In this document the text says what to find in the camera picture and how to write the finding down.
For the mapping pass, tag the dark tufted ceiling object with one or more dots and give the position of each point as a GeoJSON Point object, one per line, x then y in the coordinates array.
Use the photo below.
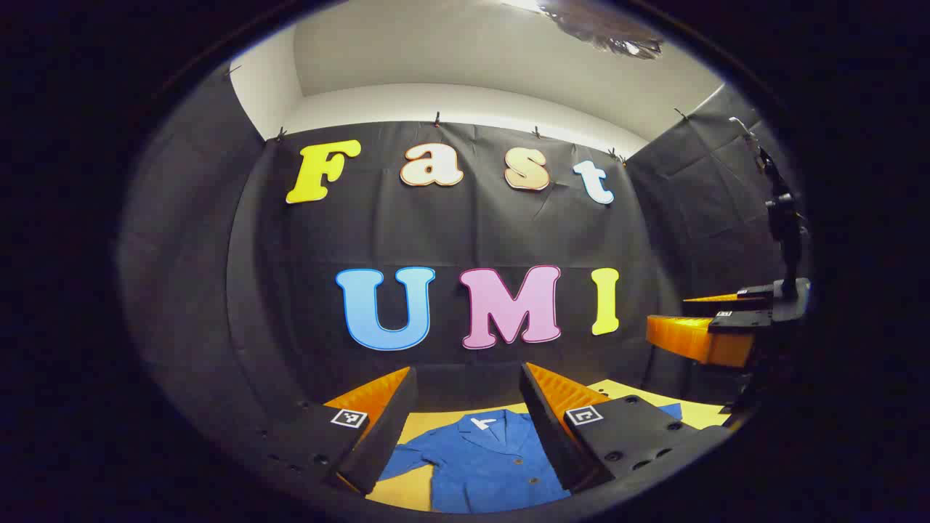
{"type": "Point", "coordinates": [603, 29]}

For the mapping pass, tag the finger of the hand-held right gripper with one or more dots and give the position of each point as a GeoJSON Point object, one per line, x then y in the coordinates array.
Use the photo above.
{"type": "Point", "coordinates": [690, 338]}
{"type": "Point", "coordinates": [716, 299]}

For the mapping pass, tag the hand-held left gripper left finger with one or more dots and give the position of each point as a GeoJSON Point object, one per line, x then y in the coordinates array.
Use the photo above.
{"type": "Point", "coordinates": [385, 428]}

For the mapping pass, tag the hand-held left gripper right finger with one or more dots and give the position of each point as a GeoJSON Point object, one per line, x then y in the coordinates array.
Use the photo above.
{"type": "Point", "coordinates": [545, 428]}

